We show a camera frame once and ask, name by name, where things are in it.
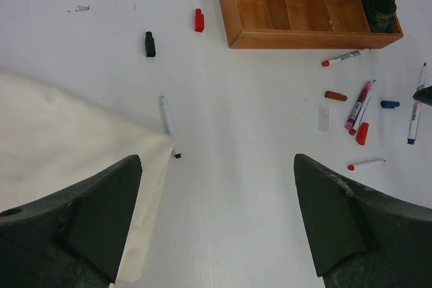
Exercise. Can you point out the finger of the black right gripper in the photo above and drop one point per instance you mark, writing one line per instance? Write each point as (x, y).
(424, 95)

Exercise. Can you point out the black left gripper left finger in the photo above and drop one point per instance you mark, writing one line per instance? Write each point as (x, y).
(74, 237)

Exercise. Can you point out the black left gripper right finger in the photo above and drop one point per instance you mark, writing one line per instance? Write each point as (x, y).
(358, 236)

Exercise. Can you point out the blue pen cap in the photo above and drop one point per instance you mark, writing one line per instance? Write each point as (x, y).
(389, 104)

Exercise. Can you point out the white marker blue end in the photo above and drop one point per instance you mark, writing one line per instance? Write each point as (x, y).
(415, 115)

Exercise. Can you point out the large red pen cap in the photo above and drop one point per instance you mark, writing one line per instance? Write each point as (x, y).
(361, 135)

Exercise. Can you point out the white marker red end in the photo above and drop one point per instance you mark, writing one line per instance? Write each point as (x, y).
(344, 57)

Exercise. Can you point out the white marker black end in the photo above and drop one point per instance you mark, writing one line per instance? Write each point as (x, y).
(169, 126)

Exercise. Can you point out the thin white pen red end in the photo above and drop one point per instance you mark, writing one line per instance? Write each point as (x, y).
(362, 164)

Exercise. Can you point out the white pen brown end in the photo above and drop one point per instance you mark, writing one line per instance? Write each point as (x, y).
(361, 114)

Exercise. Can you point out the brown pen cap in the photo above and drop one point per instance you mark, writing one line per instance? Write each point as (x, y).
(336, 96)

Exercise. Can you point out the clear plastic pen cap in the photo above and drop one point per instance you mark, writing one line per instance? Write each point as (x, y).
(323, 120)

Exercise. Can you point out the black pen cap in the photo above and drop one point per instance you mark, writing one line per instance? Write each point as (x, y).
(149, 44)

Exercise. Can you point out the small red pen cap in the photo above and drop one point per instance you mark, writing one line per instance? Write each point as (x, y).
(199, 20)

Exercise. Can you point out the cream folded cloth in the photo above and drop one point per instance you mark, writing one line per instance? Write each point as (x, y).
(51, 139)

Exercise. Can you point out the wooden compartment tray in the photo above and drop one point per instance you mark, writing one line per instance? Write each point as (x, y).
(302, 24)

